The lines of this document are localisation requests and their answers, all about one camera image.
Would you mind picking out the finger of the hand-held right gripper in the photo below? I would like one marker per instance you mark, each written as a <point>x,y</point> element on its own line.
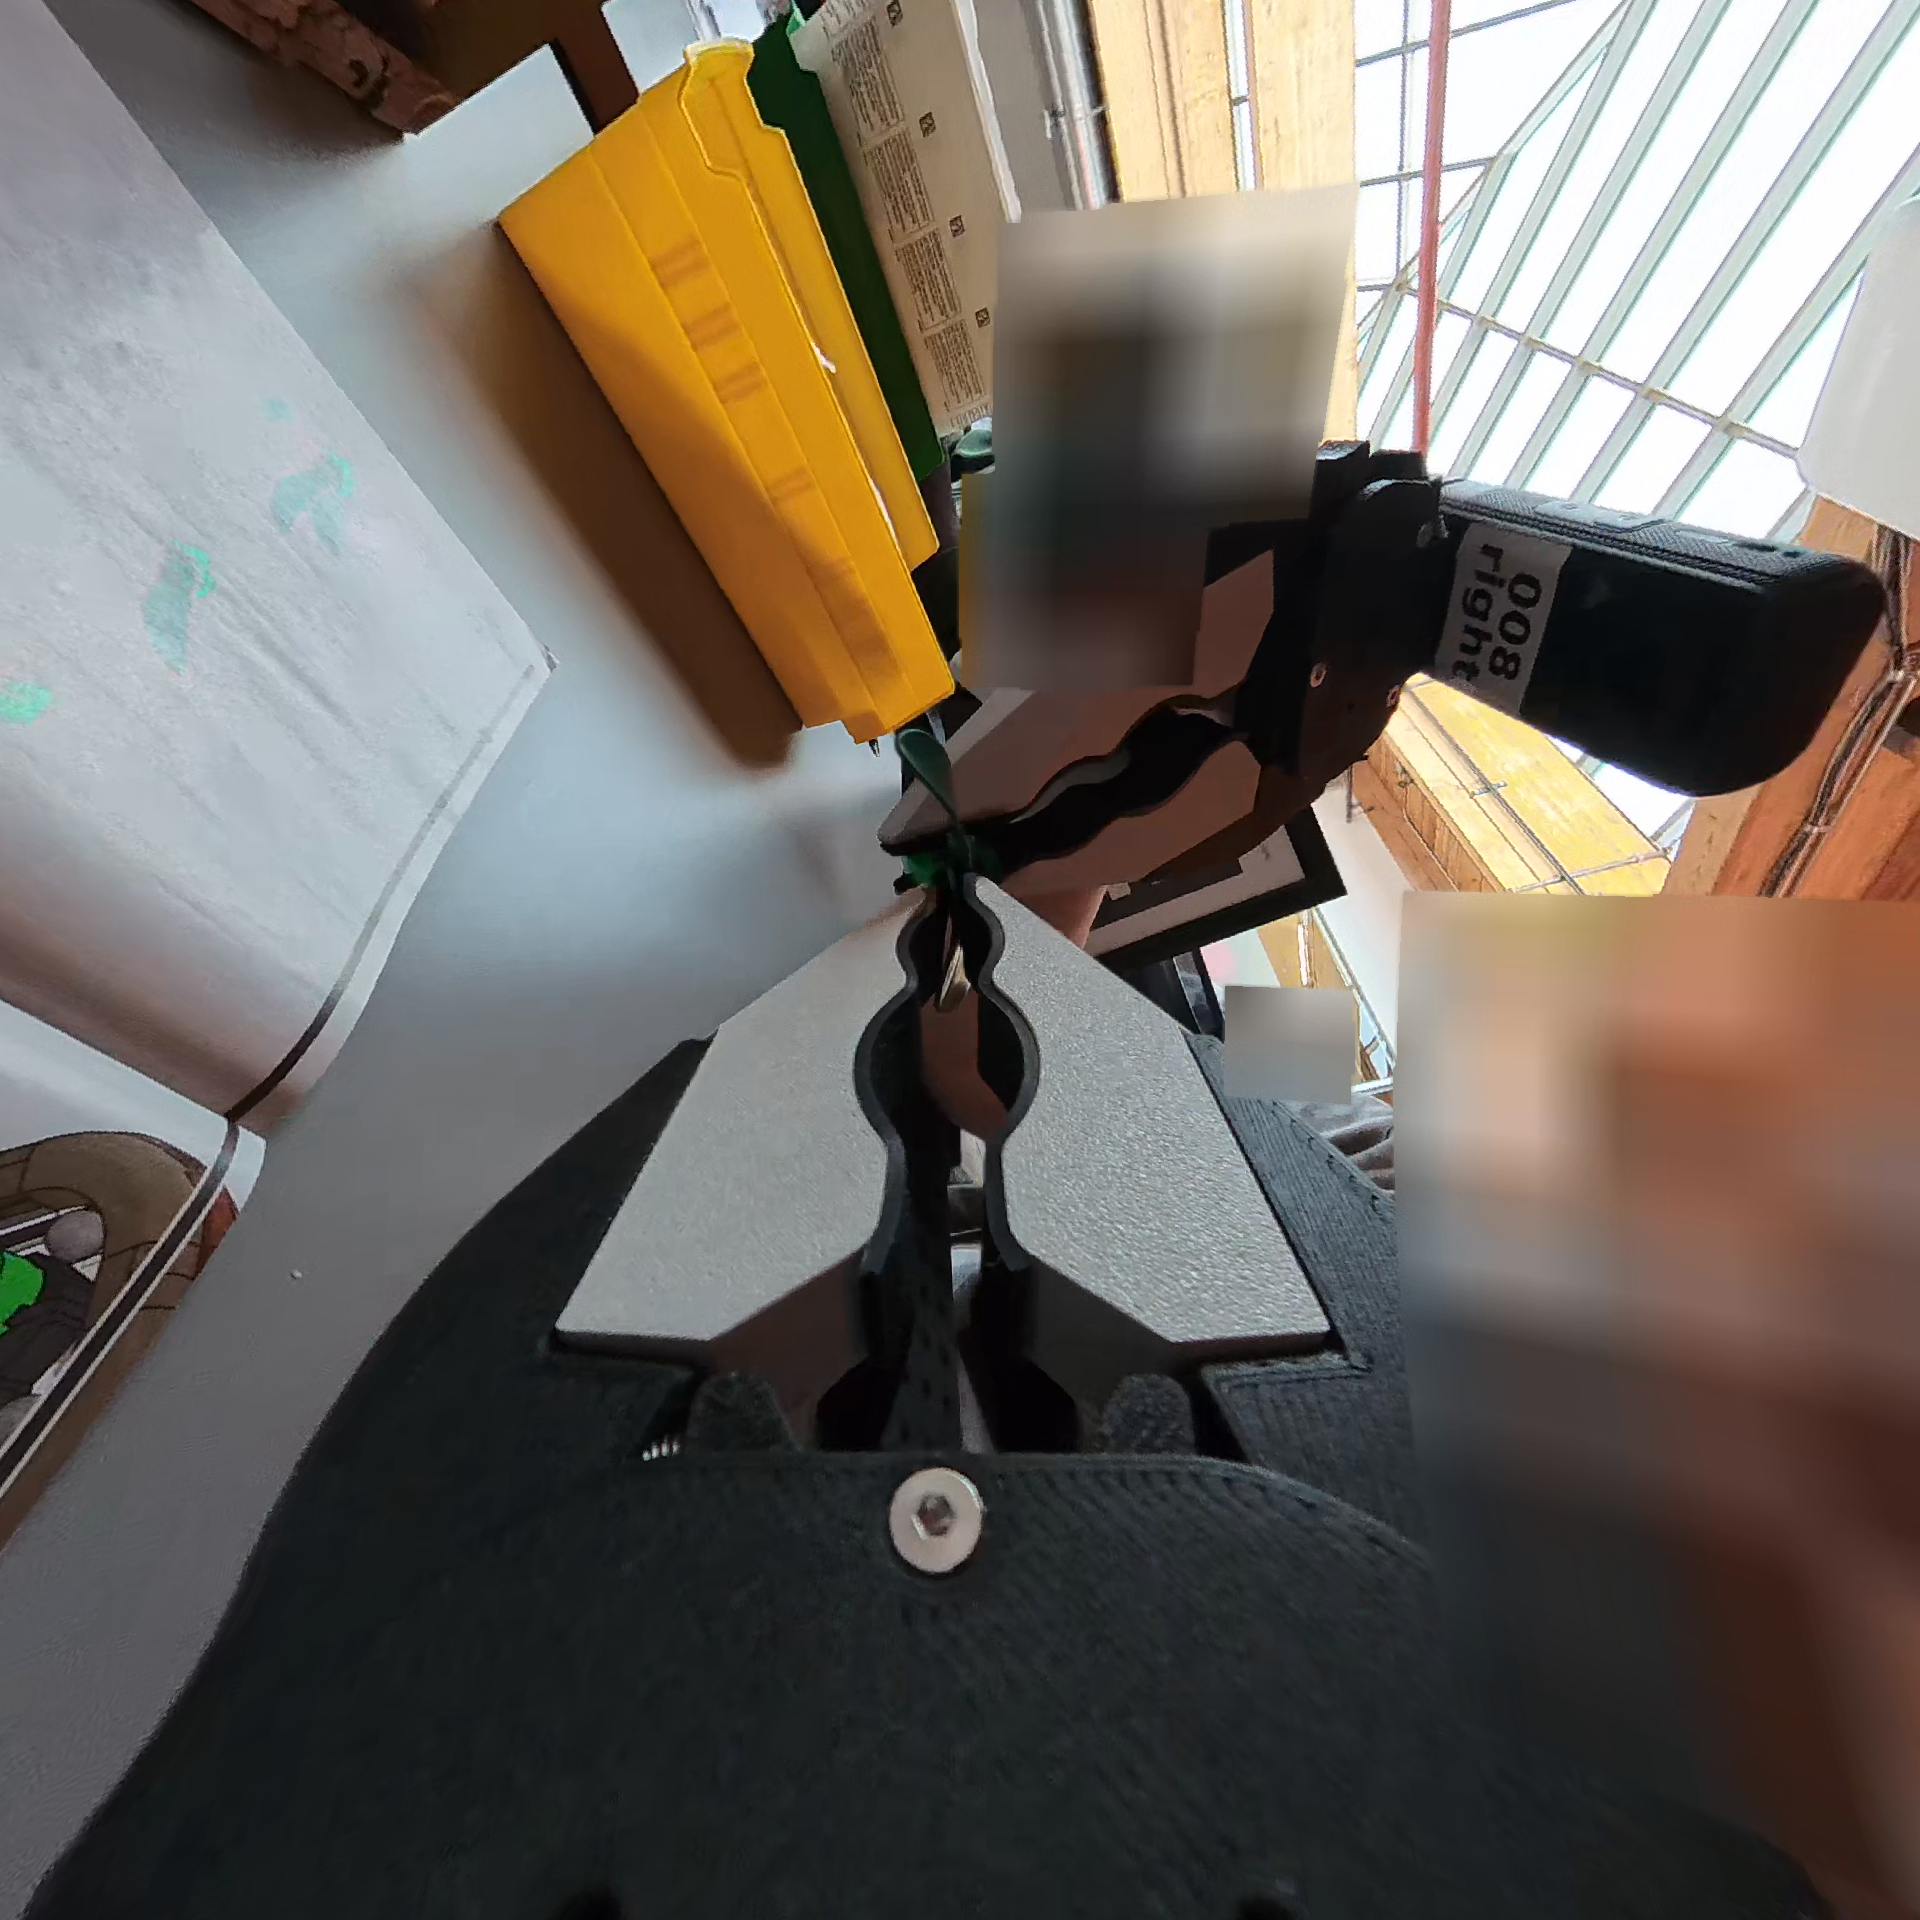
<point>1035,742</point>
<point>1202,824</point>

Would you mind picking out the white lamp shade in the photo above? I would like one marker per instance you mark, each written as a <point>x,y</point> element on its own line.
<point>1867,392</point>

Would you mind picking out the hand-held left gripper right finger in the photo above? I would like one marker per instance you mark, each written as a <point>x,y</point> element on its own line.
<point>1153,1202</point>

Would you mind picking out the brown wooden box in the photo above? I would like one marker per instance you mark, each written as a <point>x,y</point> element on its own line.
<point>451,55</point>

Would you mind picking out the yellow plastic storage bin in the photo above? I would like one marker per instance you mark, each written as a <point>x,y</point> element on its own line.
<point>721,376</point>

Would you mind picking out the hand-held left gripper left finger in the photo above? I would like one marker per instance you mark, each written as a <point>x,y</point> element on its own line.
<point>750,1170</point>

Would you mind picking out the red pipe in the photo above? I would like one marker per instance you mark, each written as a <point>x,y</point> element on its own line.
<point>1429,226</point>

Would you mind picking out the green plastic storage bin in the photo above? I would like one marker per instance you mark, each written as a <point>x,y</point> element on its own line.
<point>838,226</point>

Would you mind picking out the black framed marker tag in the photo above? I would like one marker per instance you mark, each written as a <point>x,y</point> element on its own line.
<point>1216,907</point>

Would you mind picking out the printed white paper sheet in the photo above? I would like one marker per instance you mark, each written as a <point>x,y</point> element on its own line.
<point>913,180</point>

